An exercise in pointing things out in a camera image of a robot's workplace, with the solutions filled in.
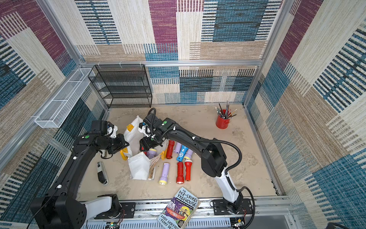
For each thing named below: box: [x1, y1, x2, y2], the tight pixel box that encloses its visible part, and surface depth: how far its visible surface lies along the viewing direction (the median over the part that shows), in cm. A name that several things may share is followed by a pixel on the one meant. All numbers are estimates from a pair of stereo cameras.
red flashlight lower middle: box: [184, 159, 193, 182], surface depth 86 cm
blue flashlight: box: [176, 144, 189, 162], surface depth 92 cm
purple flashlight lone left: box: [158, 162, 170, 186], surface depth 84 cm
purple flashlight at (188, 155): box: [183, 148, 194, 161], surface depth 91 cm
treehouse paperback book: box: [157, 187, 201, 229], surface depth 73 cm
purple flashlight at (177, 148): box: [173, 141, 183, 155], surface depth 94 cm
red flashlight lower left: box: [176, 161, 185, 185], surface depth 85 cm
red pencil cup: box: [215, 109, 232, 130], surface depth 104 cm
